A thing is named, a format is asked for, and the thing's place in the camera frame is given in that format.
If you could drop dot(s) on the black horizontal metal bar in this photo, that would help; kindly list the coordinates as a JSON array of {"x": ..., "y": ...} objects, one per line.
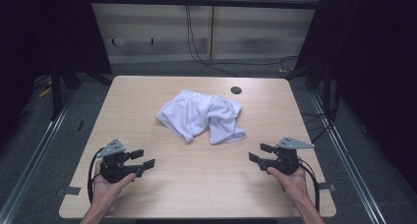
[{"x": 203, "y": 2}]

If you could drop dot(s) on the person's left hand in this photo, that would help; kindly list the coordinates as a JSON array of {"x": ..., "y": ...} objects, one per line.
[{"x": 108, "y": 191}]

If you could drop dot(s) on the person's right hand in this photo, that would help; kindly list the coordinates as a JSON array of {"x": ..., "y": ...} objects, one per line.
[{"x": 293, "y": 183}]

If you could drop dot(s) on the white towel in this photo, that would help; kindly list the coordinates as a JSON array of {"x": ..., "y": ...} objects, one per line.
[{"x": 200, "y": 114}]

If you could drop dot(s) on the black table grommet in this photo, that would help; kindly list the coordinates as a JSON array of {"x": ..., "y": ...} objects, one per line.
[{"x": 236, "y": 90}]

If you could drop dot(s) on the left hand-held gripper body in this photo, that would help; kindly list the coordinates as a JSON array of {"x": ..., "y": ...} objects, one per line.
[{"x": 113, "y": 166}]

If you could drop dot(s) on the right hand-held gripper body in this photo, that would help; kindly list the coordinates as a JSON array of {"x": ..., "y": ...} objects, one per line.
[{"x": 285, "y": 160}]

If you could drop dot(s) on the dark curtain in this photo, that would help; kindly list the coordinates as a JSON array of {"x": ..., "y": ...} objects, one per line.
[
  {"x": 377, "y": 70},
  {"x": 39, "y": 30}
]

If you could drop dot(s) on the yellow floor object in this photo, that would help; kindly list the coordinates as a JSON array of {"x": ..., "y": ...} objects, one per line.
[{"x": 45, "y": 92}]

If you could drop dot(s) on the grey tape strip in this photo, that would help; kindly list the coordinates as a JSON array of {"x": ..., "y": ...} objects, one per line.
[
  {"x": 327, "y": 186},
  {"x": 70, "y": 191}
]

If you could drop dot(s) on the black metal stand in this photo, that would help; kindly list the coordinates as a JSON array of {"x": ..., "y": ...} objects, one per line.
[
  {"x": 56, "y": 89},
  {"x": 327, "y": 86}
]

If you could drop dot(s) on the metal floor rail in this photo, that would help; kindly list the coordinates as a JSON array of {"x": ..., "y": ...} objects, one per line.
[
  {"x": 36, "y": 152},
  {"x": 347, "y": 158}
]

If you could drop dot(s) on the small black floor strip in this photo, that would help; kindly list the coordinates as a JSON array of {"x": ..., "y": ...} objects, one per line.
[{"x": 80, "y": 125}]

